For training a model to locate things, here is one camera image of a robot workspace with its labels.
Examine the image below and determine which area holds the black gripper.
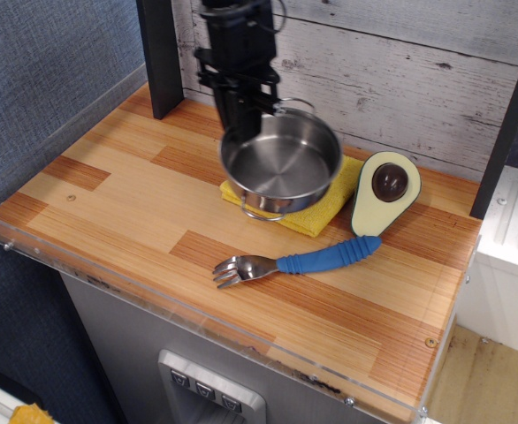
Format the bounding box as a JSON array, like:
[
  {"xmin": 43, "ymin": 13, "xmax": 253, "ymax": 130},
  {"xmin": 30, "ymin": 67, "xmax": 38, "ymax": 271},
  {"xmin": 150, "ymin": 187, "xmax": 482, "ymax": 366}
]
[{"xmin": 194, "ymin": 8, "xmax": 280, "ymax": 141}]

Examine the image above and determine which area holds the small steel pot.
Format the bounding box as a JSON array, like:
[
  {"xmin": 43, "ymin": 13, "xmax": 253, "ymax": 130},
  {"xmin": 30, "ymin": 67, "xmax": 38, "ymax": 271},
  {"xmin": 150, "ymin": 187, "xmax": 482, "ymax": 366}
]
[{"xmin": 219, "ymin": 97, "xmax": 343, "ymax": 222}]

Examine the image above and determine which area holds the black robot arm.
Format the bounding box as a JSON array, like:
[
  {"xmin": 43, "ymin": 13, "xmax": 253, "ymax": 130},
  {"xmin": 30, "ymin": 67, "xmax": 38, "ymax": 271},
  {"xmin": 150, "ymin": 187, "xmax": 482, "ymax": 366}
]
[{"xmin": 194, "ymin": 1, "xmax": 280, "ymax": 142}]

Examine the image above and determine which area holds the yellow folded cloth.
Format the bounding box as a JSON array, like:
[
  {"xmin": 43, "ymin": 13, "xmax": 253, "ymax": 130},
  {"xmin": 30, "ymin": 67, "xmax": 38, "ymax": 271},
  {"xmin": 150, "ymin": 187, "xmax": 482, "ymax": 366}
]
[{"xmin": 243, "ymin": 156, "xmax": 364, "ymax": 238}]

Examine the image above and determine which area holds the toy avocado half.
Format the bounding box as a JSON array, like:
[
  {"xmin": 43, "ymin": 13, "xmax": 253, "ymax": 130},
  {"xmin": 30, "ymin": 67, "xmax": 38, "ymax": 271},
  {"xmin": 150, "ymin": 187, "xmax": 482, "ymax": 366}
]
[{"xmin": 351, "ymin": 152, "xmax": 422, "ymax": 237}]

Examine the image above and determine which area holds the grey toy fridge cabinet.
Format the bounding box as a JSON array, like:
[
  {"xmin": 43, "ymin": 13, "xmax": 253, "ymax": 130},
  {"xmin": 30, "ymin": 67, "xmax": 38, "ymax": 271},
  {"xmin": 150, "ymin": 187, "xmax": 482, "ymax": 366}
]
[{"xmin": 63, "ymin": 275, "xmax": 425, "ymax": 423}]

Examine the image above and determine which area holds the clear acrylic guard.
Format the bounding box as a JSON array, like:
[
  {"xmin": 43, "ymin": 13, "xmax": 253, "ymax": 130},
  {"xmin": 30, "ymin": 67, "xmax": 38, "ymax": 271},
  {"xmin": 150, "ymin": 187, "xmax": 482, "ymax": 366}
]
[{"xmin": 0, "ymin": 84, "xmax": 479, "ymax": 423}]

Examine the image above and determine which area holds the silver dispenser button panel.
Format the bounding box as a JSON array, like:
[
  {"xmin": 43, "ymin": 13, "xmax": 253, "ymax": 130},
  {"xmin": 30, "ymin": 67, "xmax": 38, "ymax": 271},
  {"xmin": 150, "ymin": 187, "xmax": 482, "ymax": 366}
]
[{"xmin": 158, "ymin": 349, "xmax": 267, "ymax": 423}]

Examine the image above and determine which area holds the white toy sink unit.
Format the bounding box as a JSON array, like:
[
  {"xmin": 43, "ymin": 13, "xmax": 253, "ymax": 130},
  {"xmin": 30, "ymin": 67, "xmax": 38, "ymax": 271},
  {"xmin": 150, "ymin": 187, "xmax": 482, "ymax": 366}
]
[{"xmin": 456, "ymin": 166, "xmax": 518, "ymax": 351}]

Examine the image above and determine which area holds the yellow tape piece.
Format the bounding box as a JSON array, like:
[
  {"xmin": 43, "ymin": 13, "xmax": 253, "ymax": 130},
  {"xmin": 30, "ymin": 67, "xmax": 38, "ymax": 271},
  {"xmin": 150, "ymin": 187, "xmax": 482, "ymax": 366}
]
[{"xmin": 8, "ymin": 404, "xmax": 55, "ymax": 424}]

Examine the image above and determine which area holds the black left post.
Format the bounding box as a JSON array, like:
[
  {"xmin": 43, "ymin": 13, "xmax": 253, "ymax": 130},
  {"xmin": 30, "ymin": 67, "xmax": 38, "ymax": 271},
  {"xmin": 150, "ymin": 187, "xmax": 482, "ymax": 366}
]
[{"xmin": 136, "ymin": 0, "xmax": 184, "ymax": 119}]

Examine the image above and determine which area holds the black post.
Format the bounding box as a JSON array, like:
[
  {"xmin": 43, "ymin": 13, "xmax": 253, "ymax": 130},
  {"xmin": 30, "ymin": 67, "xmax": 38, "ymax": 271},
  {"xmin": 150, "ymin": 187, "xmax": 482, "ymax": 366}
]
[
  {"xmin": 469, "ymin": 79, "xmax": 518, "ymax": 219},
  {"xmin": 136, "ymin": 0, "xmax": 184, "ymax": 119}
]

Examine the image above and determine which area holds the blue handled metal fork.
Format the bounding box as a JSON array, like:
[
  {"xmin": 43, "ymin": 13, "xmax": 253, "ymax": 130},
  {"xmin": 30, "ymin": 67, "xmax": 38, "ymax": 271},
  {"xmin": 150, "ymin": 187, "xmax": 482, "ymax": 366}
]
[{"xmin": 212, "ymin": 236, "xmax": 382, "ymax": 289}]

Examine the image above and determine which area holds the black right post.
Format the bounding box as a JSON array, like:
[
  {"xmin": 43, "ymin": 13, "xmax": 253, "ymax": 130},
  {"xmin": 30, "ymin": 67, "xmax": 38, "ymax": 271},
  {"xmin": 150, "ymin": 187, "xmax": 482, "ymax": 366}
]
[{"xmin": 469, "ymin": 79, "xmax": 518, "ymax": 219}]

